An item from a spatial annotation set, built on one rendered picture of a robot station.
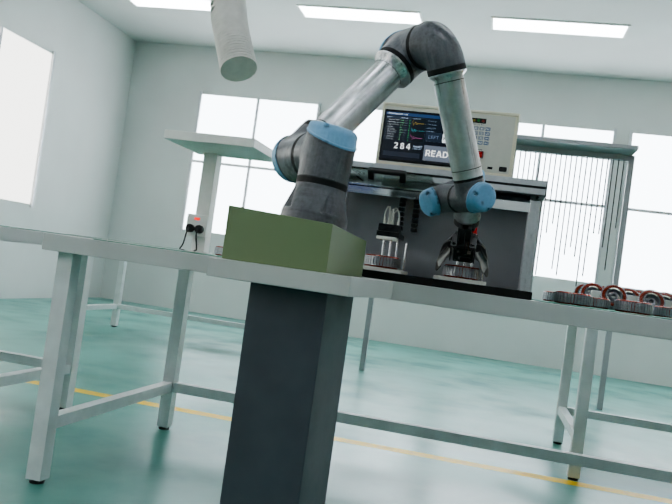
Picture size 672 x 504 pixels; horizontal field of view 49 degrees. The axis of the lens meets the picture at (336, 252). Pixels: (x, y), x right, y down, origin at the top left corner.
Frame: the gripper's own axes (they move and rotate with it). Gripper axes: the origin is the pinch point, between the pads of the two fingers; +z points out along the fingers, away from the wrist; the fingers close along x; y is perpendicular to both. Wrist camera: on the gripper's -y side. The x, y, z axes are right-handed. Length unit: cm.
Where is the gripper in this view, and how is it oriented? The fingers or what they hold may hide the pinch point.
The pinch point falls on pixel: (461, 272)
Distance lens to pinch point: 225.2
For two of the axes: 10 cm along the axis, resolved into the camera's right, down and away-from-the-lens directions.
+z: 0.1, 8.3, 5.6
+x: 9.7, 1.3, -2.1
